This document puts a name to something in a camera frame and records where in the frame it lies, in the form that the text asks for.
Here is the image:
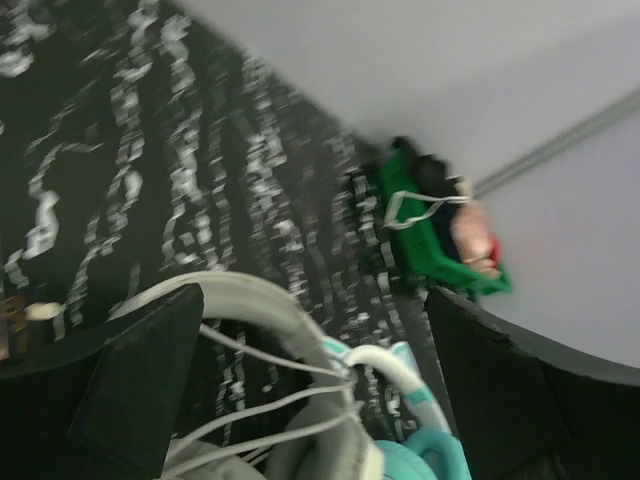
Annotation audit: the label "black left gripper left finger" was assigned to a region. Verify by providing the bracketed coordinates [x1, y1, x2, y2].
[68, 285, 203, 479]

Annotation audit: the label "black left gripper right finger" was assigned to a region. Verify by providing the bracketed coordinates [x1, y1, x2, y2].
[424, 288, 570, 479]

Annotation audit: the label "red bra in bin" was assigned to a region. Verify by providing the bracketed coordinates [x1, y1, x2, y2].
[488, 235, 502, 269]

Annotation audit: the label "teal cat-ear headphones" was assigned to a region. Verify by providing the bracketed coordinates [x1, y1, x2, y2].
[323, 336, 471, 480]

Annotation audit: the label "white over-ear headphones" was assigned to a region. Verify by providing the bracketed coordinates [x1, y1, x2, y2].
[110, 271, 385, 479]

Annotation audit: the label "green plastic bin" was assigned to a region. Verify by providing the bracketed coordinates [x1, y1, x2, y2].
[376, 140, 513, 295]

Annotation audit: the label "black garment in bin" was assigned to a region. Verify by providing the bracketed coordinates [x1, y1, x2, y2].
[392, 136, 459, 198]

